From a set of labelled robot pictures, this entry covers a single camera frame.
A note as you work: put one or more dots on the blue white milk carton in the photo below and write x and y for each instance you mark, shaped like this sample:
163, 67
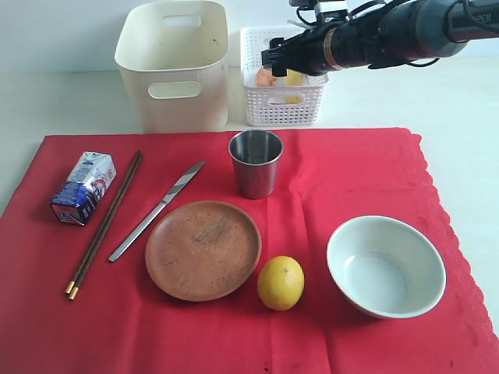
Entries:
84, 188

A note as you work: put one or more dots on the white perforated plastic basket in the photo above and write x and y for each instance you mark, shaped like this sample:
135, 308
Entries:
253, 40

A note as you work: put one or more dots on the orange fried chicken piece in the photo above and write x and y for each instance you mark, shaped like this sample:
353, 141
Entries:
265, 77

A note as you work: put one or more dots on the red table cloth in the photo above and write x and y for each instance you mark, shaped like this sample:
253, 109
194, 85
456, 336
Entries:
122, 322

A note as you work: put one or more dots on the silver table knife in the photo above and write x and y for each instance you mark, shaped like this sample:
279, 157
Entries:
184, 180

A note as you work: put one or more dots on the yellow cheese wedge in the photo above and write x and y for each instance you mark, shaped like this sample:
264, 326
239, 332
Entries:
293, 78

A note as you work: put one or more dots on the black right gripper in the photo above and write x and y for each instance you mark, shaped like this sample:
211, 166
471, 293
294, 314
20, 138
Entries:
328, 48

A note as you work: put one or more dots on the yellow lemon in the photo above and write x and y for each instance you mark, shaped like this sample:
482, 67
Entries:
280, 283

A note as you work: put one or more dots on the brown wooden plate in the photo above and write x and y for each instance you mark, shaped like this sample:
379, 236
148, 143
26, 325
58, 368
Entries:
203, 251

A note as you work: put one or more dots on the cream plastic bin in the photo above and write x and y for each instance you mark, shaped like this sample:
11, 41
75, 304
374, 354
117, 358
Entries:
172, 56

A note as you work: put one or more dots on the white ceramic bowl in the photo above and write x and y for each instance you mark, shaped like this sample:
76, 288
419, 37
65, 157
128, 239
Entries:
385, 267

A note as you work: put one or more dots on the stainless steel cup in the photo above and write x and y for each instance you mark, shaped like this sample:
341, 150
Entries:
255, 155

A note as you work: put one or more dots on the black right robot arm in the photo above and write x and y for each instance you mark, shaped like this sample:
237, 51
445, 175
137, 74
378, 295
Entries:
419, 33

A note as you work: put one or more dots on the dark wooden chopstick upper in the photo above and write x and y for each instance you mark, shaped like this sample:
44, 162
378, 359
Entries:
78, 277

